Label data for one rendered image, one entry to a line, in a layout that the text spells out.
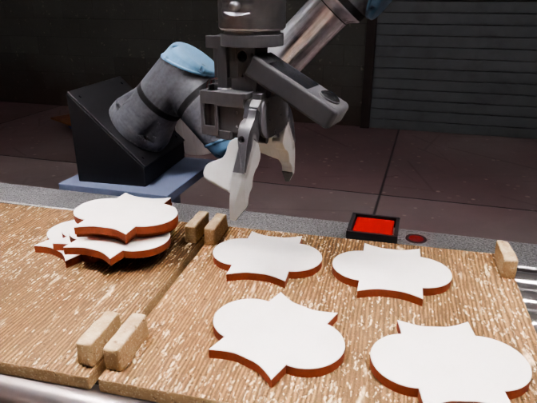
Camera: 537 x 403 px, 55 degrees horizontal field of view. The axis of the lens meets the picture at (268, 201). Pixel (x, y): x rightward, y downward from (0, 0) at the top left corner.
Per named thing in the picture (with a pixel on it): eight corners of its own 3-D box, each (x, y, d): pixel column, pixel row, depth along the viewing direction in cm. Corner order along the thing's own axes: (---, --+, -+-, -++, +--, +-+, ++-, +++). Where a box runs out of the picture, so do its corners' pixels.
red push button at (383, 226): (356, 223, 84) (356, 216, 84) (393, 228, 83) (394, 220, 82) (351, 239, 79) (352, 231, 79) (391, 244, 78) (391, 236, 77)
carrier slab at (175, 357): (219, 234, 80) (218, 225, 79) (503, 265, 71) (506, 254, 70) (98, 392, 48) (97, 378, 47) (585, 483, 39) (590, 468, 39)
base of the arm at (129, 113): (136, 101, 127) (160, 72, 123) (175, 147, 126) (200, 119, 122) (96, 105, 114) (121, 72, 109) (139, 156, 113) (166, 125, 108)
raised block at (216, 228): (216, 228, 78) (216, 211, 77) (228, 229, 78) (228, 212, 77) (203, 245, 73) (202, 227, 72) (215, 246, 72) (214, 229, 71)
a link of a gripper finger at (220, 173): (199, 213, 61) (220, 141, 62) (243, 222, 58) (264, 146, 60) (185, 206, 58) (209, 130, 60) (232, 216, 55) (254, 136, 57)
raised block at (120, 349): (134, 333, 54) (131, 310, 53) (150, 335, 54) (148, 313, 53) (104, 371, 48) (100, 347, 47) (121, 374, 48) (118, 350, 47)
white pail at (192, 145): (176, 154, 436) (173, 111, 422) (188, 145, 463) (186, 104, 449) (209, 157, 429) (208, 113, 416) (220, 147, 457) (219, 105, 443)
